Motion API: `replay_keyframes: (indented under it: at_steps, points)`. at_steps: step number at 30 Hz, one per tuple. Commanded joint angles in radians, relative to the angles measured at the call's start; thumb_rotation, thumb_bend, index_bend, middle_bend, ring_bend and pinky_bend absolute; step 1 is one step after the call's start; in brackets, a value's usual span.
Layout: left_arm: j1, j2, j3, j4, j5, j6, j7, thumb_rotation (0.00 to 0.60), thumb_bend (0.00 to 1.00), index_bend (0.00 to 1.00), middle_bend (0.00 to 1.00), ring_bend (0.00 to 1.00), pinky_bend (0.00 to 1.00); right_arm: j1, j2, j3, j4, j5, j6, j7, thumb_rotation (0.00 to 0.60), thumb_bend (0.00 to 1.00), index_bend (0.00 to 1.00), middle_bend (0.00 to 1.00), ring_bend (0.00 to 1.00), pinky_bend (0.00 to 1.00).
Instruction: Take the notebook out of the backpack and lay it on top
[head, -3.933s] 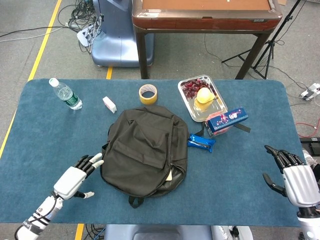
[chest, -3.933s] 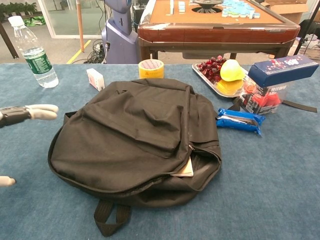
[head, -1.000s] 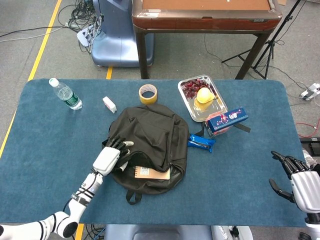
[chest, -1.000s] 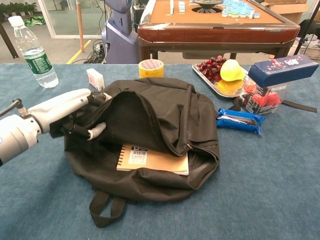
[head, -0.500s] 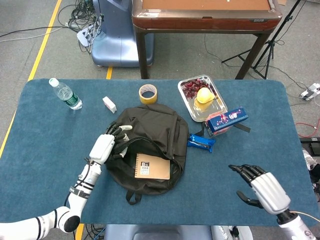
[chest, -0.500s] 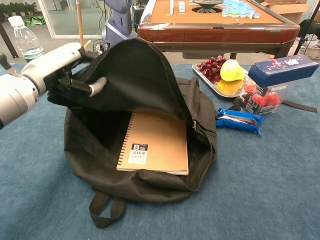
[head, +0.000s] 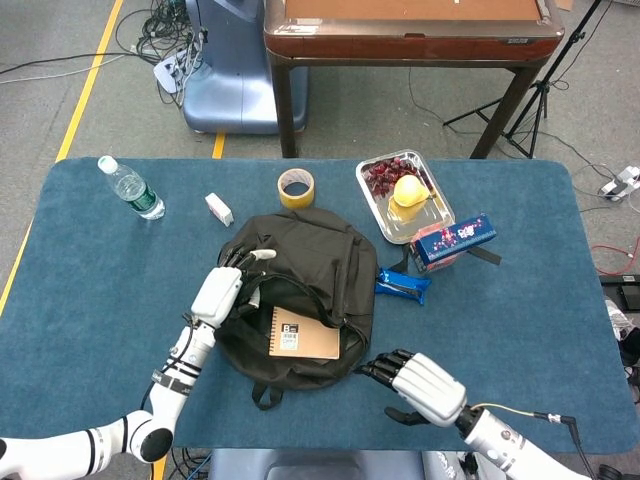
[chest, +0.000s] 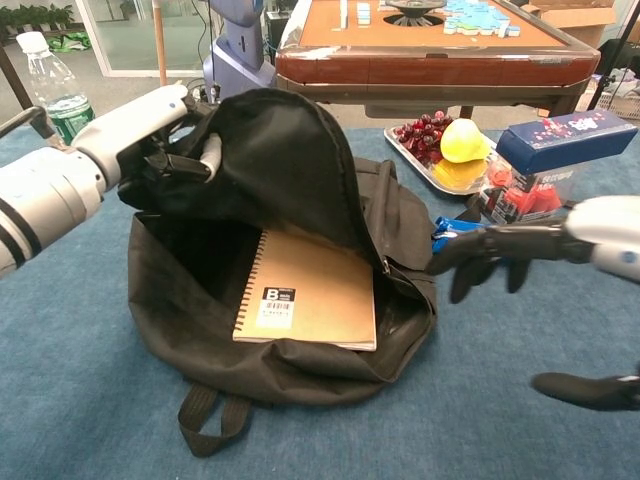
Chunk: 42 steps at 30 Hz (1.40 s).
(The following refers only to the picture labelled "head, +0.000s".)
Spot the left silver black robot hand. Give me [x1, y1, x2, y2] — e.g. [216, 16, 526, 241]
[190, 244, 278, 331]

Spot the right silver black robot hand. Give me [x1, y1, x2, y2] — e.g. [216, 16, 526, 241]
[355, 348, 469, 429]

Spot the brown kraft spiral notebook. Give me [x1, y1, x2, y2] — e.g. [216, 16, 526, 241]
[267, 306, 342, 361]

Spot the black fabric backpack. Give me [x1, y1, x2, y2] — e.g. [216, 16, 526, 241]
[215, 208, 412, 411]

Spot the small white box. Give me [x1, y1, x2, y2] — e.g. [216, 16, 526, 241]
[204, 192, 235, 228]

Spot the blue cookie snack packet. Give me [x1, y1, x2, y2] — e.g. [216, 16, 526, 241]
[374, 266, 433, 307]

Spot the yellow tape roll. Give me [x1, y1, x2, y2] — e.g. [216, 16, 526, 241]
[277, 168, 317, 210]

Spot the pink pack under carton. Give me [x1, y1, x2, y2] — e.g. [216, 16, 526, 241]
[408, 225, 464, 275]

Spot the clear plastic water bottle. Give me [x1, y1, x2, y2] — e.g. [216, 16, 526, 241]
[96, 154, 167, 221]

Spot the blue-grey robot torso base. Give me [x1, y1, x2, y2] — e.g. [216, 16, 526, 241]
[207, 448, 506, 480]

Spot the blue table mat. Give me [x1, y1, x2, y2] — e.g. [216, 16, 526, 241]
[0, 157, 640, 455]

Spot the blue printed carton box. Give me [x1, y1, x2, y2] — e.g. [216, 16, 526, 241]
[414, 213, 498, 267]

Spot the shiny metal tray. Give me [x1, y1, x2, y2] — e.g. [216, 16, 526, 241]
[355, 148, 457, 246]

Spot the yellow pear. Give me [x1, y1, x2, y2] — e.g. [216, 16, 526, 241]
[392, 174, 432, 208]

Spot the white sneaker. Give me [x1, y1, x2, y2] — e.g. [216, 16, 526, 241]
[603, 298, 640, 344]

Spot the red grape bunch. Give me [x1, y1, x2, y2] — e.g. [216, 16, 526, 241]
[366, 156, 420, 197]

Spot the black floor device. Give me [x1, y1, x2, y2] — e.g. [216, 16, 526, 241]
[599, 273, 640, 314]

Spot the blue-grey machine base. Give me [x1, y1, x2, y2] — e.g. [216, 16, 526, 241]
[181, 0, 309, 135]

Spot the white power strip with plugs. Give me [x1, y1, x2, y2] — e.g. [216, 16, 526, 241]
[152, 53, 194, 94]

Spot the black tripod stand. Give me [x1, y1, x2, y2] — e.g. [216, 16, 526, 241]
[442, 0, 606, 160]

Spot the brown wooden table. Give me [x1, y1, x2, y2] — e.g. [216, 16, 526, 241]
[263, 0, 566, 160]

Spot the black webbing strap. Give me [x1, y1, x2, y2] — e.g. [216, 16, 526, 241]
[468, 246, 503, 267]

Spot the red cable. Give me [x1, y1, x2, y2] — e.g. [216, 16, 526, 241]
[592, 242, 640, 276]

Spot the tangled black cable bundle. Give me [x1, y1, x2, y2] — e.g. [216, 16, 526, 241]
[114, 0, 209, 109]

